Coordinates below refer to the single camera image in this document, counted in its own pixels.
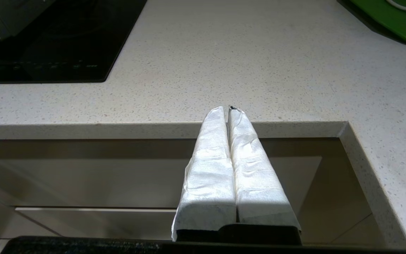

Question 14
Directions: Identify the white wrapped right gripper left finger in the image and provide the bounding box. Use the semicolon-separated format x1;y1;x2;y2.
171;106;238;242

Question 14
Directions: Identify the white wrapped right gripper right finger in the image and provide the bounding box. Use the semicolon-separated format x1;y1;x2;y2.
227;107;301;232

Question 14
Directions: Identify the silver microwave oven body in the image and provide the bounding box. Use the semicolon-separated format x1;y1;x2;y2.
0;0;56;40

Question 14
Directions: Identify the black induction cooktop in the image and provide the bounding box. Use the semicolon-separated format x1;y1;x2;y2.
0;0;148;84

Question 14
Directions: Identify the green plastic tray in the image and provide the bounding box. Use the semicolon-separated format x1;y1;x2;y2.
337;0;406;46

